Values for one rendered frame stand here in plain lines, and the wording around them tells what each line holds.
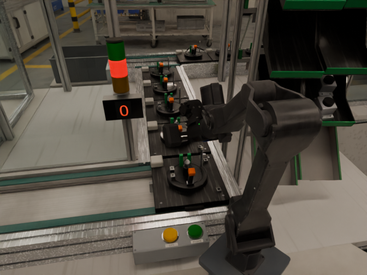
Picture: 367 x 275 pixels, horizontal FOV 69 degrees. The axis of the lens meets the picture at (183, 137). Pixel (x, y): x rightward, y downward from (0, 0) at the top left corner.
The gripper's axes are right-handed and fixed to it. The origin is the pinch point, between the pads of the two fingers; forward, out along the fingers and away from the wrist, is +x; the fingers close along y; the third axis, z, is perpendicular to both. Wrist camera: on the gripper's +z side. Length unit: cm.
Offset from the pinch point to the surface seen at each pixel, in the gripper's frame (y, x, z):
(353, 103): -131, 5, 6
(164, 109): -23, 44, 18
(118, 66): 14.3, 5.0, 22.7
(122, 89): 12.7, 9.1, 17.3
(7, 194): 44, 49, -8
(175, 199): 1.4, 8.8, -18.9
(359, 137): -133, 7, -14
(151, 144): -6.4, 32.0, 1.3
